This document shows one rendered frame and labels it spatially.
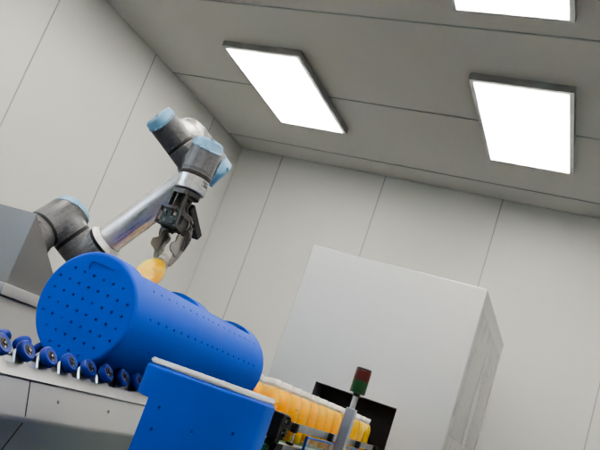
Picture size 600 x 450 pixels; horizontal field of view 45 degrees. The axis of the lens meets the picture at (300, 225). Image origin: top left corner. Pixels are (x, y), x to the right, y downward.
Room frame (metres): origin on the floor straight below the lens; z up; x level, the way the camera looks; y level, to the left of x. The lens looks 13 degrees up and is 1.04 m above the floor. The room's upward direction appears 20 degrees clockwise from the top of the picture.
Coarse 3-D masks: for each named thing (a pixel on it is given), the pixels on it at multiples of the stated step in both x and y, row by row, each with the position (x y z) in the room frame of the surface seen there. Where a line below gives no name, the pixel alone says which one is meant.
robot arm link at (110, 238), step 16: (224, 160) 2.64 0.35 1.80; (176, 176) 2.67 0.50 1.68; (160, 192) 2.69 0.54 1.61; (128, 208) 2.75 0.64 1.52; (144, 208) 2.71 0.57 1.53; (112, 224) 2.76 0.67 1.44; (128, 224) 2.74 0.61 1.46; (144, 224) 2.74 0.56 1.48; (80, 240) 2.77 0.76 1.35; (96, 240) 2.76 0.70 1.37; (112, 240) 2.77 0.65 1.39; (128, 240) 2.79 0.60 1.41; (64, 256) 2.81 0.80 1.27
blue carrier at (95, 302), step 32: (96, 256) 1.82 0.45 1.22; (64, 288) 1.84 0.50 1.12; (96, 288) 1.81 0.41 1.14; (128, 288) 1.78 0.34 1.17; (160, 288) 1.91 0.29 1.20; (64, 320) 1.83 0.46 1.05; (96, 320) 1.81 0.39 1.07; (128, 320) 1.76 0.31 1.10; (160, 320) 1.87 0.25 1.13; (192, 320) 2.05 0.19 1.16; (64, 352) 1.81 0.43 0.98; (96, 352) 1.78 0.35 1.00; (128, 352) 1.82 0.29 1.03; (160, 352) 1.93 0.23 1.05; (192, 352) 2.07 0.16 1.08; (224, 352) 2.25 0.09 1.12; (256, 352) 2.50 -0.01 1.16; (256, 384) 2.55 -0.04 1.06
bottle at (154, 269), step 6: (156, 258) 2.00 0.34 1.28; (162, 258) 2.01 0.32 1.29; (144, 264) 1.96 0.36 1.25; (150, 264) 1.96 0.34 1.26; (156, 264) 1.97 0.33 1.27; (162, 264) 1.99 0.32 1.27; (138, 270) 1.95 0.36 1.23; (144, 270) 1.95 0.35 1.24; (150, 270) 1.96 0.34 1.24; (156, 270) 1.97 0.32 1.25; (162, 270) 1.99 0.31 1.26; (144, 276) 1.94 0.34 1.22; (150, 276) 1.95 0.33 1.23; (156, 276) 1.97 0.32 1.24; (162, 276) 1.99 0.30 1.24; (156, 282) 1.98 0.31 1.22
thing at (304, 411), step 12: (300, 396) 3.14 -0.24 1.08; (300, 408) 2.96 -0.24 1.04; (312, 408) 3.17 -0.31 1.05; (324, 408) 3.29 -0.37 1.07; (300, 420) 3.05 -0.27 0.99; (312, 420) 3.17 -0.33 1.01; (324, 420) 3.29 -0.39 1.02; (336, 420) 3.51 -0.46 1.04; (360, 420) 3.99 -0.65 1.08; (288, 432) 2.94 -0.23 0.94; (336, 432) 3.52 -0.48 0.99; (360, 432) 3.98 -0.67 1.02
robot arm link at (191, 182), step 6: (180, 174) 1.99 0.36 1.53; (186, 174) 1.98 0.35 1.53; (192, 174) 1.97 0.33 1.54; (180, 180) 1.98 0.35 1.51; (186, 180) 1.98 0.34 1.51; (192, 180) 1.97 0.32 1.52; (198, 180) 1.98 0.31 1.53; (204, 180) 1.99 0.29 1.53; (174, 186) 2.02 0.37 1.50; (180, 186) 1.98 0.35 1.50; (186, 186) 1.97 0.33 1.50; (192, 186) 1.98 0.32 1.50; (198, 186) 1.98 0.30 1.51; (204, 186) 2.00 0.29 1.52; (198, 192) 1.99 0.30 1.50; (204, 192) 2.01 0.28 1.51
